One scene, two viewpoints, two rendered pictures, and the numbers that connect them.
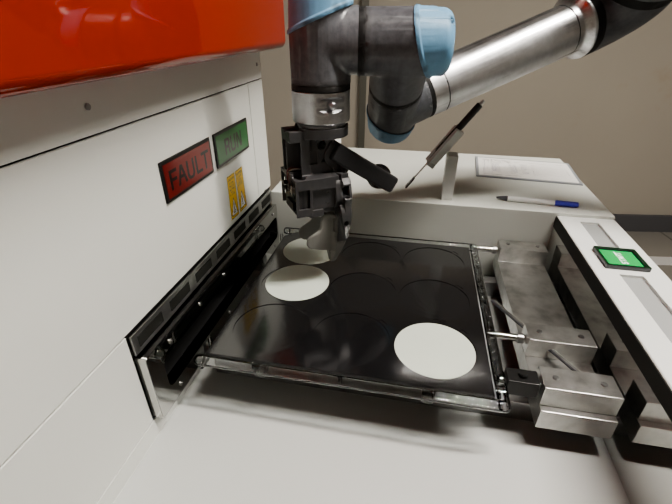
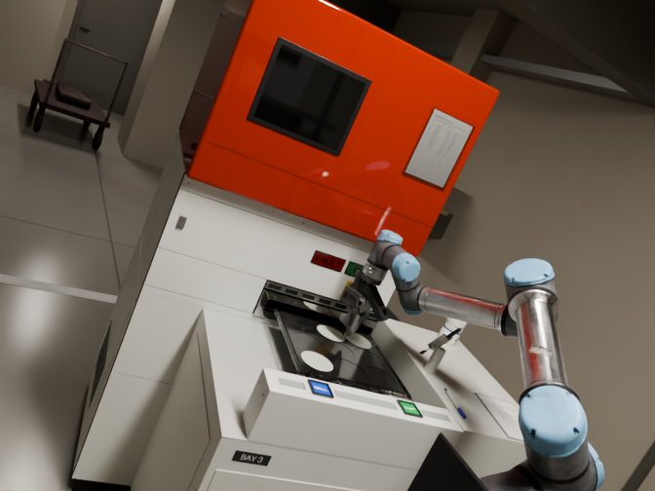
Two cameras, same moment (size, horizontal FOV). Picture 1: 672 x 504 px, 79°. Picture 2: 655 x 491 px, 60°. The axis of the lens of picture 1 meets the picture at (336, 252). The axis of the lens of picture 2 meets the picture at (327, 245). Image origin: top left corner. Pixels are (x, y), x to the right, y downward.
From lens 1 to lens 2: 1.46 m
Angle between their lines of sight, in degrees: 54
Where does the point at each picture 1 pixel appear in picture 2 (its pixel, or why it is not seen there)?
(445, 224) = (413, 380)
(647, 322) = (358, 393)
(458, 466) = not seen: hidden behind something
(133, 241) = (289, 260)
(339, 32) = (381, 246)
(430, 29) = (398, 260)
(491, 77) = (445, 307)
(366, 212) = (397, 351)
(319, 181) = (353, 291)
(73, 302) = (263, 256)
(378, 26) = (389, 251)
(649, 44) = not seen: outside the picture
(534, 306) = not seen: hidden behind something
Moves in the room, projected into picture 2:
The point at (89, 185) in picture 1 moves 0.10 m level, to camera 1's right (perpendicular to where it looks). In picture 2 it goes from (289, 238) to (301, 250)
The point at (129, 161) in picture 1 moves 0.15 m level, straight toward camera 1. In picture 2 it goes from (305, 242) to (278, 241)
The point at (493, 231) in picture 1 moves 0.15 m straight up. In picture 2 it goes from (425, 399) to (448, 357)
